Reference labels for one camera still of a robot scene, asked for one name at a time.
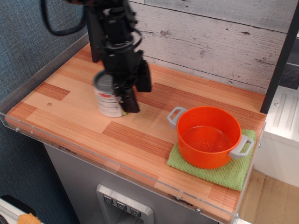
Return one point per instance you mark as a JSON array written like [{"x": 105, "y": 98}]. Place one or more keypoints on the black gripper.
[{"x": 128, "y": 68}]

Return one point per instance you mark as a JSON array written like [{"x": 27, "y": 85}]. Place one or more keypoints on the silver toy food can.
[{"x": 107, "y": 100}]

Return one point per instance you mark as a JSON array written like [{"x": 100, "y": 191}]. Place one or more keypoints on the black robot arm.
[{"x": 117, "y": 21}]

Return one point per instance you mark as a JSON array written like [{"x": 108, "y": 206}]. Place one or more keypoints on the grey toy fridge cabinet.
[{"x": 80, "y": 179}]

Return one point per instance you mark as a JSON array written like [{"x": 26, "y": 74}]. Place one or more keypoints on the silver dispenser panel with buttons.
[{"x": 118, "y": 208}]

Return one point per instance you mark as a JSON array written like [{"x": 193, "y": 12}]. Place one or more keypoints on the clear acrylic table guard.
[{"x": 57, "y": 107}]

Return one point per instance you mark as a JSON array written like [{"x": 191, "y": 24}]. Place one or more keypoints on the green cloth mat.
[{"x": 232, "y": 175}]

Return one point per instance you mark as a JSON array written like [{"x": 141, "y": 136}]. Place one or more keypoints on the white toy sink unit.
[{"x": 278, "y": 151}]

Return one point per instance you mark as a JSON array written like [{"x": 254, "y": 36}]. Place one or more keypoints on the orange object at bottom left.
[{"x": 28, "y": 219}]

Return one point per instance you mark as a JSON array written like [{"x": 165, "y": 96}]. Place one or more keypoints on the orange pot with grey handles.
[{"x": 209, "y": 137}]

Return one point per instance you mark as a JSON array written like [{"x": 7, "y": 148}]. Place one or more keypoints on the dark grey left post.
[{"x": 94, "y": 28}]

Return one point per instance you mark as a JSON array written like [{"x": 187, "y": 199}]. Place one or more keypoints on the dark grey post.
[
  {"x": 282, "y": 60},
  {"x": 94, "y": 28}
]

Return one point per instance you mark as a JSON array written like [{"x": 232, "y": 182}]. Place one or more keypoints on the dark grey right post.
[{"x": 282, "y": 60}]

